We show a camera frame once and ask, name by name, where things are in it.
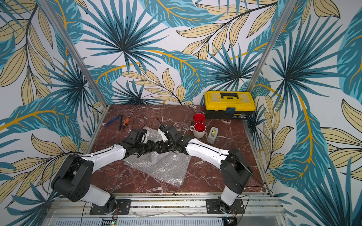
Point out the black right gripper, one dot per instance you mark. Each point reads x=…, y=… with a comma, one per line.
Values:
x=165, y=144

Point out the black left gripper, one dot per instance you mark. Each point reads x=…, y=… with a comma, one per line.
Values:
x=151, y=143

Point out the clear bubble wrap sheet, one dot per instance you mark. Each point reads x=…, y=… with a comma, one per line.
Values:
x=169, y=167

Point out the red mug black handle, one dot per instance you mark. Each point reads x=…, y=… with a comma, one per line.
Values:
x=198, y=117

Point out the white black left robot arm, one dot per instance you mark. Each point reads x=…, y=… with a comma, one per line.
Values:
x=73, y=179

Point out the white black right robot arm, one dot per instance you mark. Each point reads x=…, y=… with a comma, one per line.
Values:
x=236, y=171

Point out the white mug red inside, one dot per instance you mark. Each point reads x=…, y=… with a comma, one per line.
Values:
x=198, y=129

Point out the yellow black plastic toolbox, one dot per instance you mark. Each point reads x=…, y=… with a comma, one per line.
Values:
x=227, y=105

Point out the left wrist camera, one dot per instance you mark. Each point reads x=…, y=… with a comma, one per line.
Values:
x=145, y=134

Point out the orange handled screwdriver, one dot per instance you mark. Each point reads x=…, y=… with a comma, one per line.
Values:
x=124, y=125

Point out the blue handled pliers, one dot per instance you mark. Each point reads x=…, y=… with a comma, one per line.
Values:
x=118, y=118

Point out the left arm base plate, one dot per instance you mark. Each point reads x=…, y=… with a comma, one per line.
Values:
x=113, y=207

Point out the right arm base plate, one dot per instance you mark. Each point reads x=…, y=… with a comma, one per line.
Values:
x=217, y=206

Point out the aluminium front frame rail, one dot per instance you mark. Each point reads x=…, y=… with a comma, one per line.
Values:
x=167, y=209

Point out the right aluminium corner post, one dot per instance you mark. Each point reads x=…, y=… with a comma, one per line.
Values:
x=271, y=42

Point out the aluminium corner post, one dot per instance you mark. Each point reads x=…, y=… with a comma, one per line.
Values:
x=271, y=42
x=61, y=30

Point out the left aluminium corner post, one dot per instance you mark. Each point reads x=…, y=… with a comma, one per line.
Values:
x=61, y=30

